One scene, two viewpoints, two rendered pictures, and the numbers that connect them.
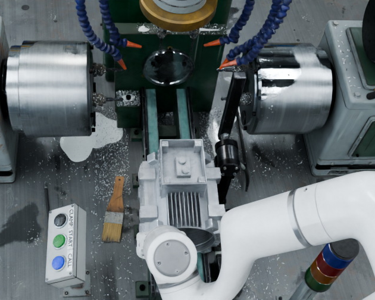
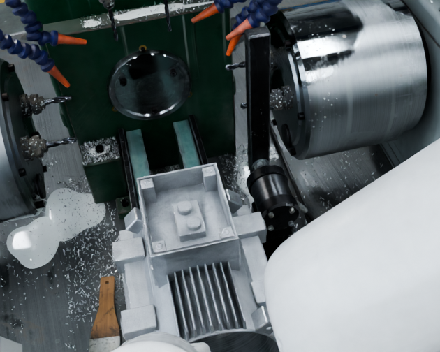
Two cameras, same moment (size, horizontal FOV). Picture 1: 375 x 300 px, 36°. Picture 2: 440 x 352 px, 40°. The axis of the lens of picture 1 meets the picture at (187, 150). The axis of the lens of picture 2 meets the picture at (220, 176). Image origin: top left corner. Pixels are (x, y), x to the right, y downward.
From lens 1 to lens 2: 0.61 m
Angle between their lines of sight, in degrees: 9
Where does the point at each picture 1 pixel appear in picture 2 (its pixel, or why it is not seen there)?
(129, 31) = (68, 30)
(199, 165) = (220, 211)
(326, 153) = not seen: hidden behind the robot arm
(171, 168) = (167, 226)
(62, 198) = (14, 332)
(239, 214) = (313, 242)
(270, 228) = (430, 253)
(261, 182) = not seen: hidden behind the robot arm
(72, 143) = (27, 240)
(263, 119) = (319, 122)
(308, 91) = (383, 56)
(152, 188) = (142, 274)
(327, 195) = not seen: outside the picture
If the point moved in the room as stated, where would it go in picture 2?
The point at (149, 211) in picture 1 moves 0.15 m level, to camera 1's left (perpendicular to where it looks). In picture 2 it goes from (138, 317) to (9, 320)
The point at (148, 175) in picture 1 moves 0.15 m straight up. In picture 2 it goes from (130, 251) to (107, 170)
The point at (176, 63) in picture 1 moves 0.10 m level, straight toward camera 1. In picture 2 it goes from (160, 74) to (160, 114)
